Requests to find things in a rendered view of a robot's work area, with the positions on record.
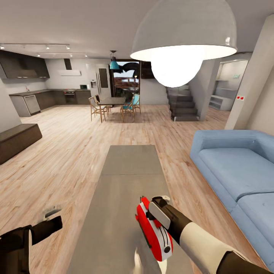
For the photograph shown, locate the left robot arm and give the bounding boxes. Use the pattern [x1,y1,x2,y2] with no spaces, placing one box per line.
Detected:
[0,204,63,274]

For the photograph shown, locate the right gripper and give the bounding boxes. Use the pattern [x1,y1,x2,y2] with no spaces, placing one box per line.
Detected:
[146,210,156,220]

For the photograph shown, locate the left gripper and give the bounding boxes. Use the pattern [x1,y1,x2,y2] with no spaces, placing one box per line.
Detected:
[37,215,63,243]

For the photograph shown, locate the radio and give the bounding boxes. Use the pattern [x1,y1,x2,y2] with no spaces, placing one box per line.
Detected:
[135,197,173,261]

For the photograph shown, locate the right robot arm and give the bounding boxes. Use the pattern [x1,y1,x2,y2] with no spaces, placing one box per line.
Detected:
[146,196,274,274]

